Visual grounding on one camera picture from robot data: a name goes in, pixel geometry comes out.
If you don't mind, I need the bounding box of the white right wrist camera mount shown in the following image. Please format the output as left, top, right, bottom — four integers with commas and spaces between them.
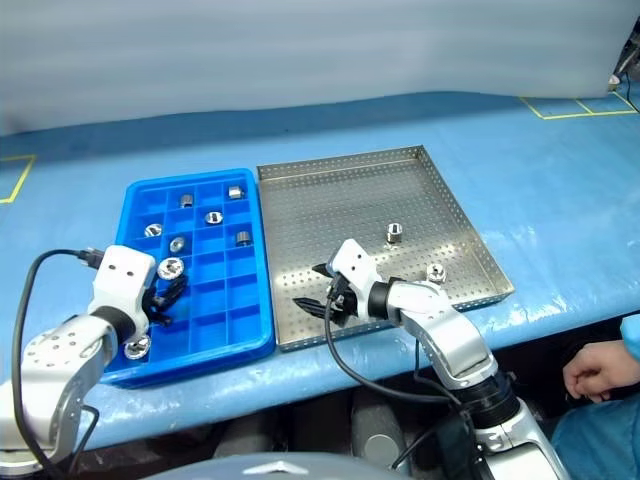
329, 238, 384, 320

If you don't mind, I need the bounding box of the bare person hand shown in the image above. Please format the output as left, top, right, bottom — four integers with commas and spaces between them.
562, 343, 633, 405

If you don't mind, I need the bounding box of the blue compartment tray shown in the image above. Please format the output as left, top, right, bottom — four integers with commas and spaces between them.
99, 168, 278, 389

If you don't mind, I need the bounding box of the blue person garment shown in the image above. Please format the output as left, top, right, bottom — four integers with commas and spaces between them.
549, 395, 640, 480

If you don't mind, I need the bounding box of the grey robot torso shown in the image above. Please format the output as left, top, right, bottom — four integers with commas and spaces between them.
142, 451, 402, 480

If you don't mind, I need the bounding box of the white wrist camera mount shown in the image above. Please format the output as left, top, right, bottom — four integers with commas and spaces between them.
89, 245, 158, 327
329, 238, 384, 320

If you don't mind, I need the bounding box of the blue person sleeve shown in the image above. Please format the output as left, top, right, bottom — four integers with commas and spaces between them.
618, 313, 640, 362

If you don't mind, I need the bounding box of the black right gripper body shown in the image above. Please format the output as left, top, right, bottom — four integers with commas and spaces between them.
325, 272, 359, 329

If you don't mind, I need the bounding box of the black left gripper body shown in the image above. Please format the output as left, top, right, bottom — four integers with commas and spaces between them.
142, 282, 169, 326

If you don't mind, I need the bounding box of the perforated steel tray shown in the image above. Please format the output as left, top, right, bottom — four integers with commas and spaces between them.
256, 145, 517, 353

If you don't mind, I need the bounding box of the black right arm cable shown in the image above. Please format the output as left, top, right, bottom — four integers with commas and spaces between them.
323, 279, 479, 419

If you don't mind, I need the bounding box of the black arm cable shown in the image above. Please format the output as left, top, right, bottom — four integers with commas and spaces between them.
11, 247, 107, 476
323, 279, 479, 419

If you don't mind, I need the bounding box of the dark background equipment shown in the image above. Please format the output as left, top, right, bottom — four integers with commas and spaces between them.
606, 13, 640, 93

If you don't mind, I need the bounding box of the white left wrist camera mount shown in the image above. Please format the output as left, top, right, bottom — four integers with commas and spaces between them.
89, 245, 158, 327

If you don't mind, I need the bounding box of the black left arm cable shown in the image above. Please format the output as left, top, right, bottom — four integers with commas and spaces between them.
11, 247, 107, 476

